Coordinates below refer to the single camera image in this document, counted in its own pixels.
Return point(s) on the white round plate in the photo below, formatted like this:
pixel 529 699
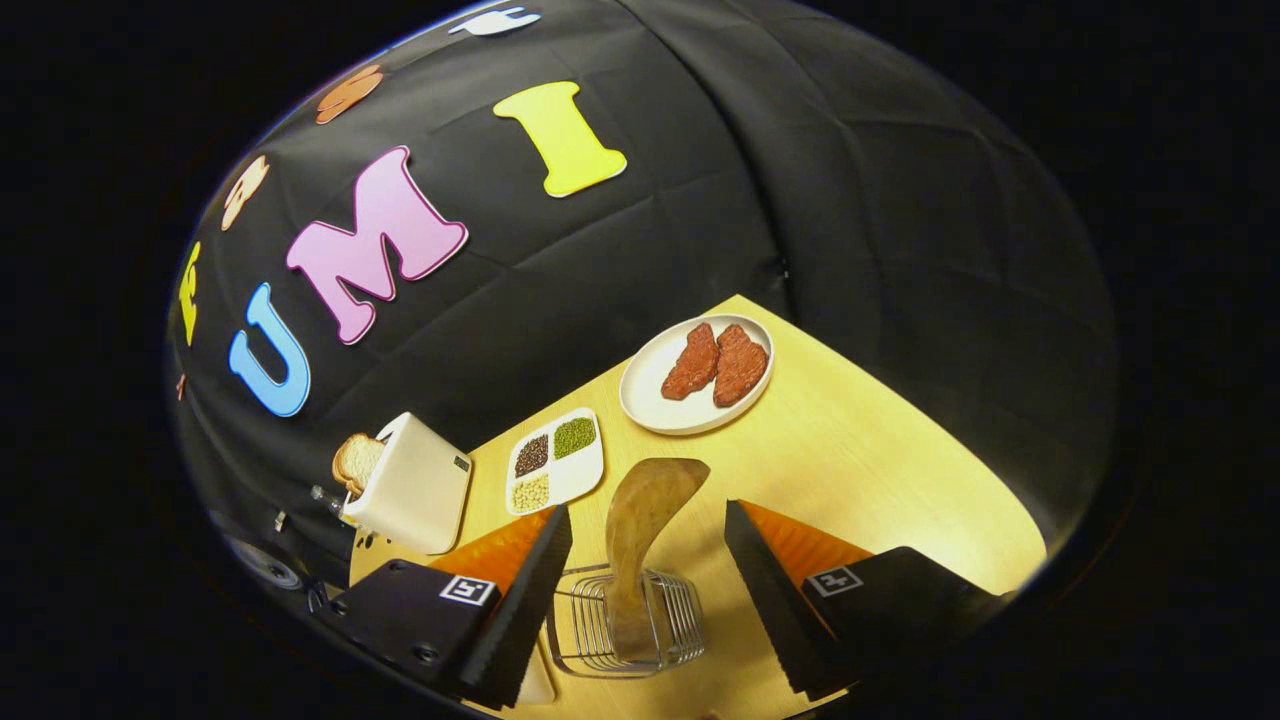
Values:
pixel 650 395

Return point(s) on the black backdrop cloth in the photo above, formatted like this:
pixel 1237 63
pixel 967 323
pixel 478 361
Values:
pixel 850 200

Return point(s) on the red meat piece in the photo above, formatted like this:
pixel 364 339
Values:
pixel 740 368
pixel 692 365

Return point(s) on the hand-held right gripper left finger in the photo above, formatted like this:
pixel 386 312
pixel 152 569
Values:
pixel 525 600

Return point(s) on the small clear glass bottle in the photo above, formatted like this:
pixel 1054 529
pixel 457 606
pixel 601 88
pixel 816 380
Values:
pixel 325 497

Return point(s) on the wooden spoon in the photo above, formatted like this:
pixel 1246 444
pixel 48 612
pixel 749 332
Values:
pixel 640 520

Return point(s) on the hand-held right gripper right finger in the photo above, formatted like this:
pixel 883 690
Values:
pixel 770 600

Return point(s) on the white divided tray of beans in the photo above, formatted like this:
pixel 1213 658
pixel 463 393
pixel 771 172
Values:
pixel 582 482

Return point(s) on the toasted bread slice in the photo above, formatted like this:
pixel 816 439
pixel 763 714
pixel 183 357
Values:
pixel 356 462

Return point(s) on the white toaster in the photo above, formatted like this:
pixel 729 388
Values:
pixel 420 490

